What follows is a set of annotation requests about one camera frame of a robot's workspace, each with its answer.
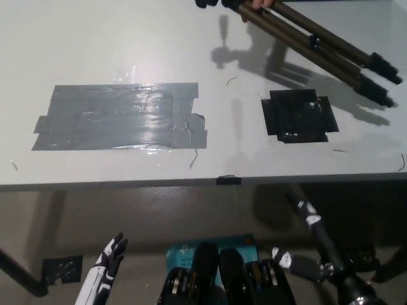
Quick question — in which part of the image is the person hand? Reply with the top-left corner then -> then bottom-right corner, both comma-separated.
241,0 -> 278,23

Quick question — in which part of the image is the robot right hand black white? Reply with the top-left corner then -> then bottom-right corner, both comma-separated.
271,186 -> 350,283

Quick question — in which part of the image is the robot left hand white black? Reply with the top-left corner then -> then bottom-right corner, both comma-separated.
73,231 -> 128,305

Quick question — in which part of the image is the bronze and black camera tripod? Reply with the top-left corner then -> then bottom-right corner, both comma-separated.
194,0 -> 402,109

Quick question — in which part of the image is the black floor tape patch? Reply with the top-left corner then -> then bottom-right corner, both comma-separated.
345,246 -> 381,274
42,254 -> 83,285

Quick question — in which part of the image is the dark table leg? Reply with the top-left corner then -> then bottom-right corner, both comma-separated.
371,243 -> 407,283
0,246 -> 48,297

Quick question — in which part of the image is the teal wifi router box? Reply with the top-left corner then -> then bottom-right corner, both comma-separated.
165,233 -> 259,287

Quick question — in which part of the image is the black tape square patch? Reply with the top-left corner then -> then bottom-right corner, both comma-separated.
260,89 -> 340,144

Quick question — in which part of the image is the small black tape strip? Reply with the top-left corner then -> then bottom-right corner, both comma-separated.
216,174 -> 242,187

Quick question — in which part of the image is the clear tape piece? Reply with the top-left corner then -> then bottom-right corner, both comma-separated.
111,65 -> 136,83

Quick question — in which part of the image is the grey duct tape patch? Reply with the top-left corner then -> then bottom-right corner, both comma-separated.
31,82 -> 208,151

